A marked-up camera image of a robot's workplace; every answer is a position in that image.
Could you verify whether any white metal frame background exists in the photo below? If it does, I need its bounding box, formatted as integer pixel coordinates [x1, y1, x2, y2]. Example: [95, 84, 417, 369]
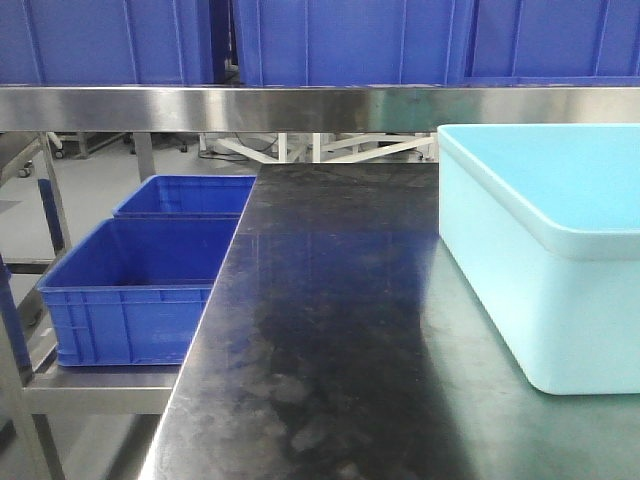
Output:
[199, 133, 438, 164]

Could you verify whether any stainless steel shelf rail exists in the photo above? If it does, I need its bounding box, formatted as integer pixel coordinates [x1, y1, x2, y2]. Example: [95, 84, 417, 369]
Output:
[1, 86, 639, 133]

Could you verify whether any blue crate top right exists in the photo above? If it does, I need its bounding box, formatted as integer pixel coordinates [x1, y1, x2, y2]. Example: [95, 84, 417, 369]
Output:
[464, 1, 639, 86]

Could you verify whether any steel side shelf frame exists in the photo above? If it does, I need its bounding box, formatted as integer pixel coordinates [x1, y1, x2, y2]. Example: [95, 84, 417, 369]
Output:
[0, 132, 181, 480]

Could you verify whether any blue crate top left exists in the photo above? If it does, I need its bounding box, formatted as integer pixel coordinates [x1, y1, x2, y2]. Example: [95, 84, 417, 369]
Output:
[1, 1, 229, 86]

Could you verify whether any blue crate top middle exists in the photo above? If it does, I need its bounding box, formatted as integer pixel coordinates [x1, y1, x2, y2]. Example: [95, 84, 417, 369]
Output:
[233, 1, 475, 87]

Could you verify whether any blue crate shelf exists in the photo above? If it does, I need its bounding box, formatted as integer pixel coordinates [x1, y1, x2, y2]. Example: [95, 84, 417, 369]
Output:
[113, 175, 256, 219]
[38, 219, 238, 367]

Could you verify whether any blue crate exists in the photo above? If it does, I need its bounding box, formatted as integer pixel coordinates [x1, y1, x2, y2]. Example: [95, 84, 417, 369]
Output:
[233, 1, 475, 87]
[464, 1, 639, 86]
[1, 1, 229, 86]

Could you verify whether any light blue plastic tub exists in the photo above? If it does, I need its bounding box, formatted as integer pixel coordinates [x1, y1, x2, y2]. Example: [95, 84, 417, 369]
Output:
[438, 123, 639, 395]

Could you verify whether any far blue crate lower shelf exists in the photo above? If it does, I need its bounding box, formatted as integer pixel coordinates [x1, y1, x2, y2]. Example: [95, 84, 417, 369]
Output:
[113, 175, 256, 219]

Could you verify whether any near blue crate lower shelf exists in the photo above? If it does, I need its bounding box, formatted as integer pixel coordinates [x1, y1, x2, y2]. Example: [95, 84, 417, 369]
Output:
[38, 219, 238, 367]

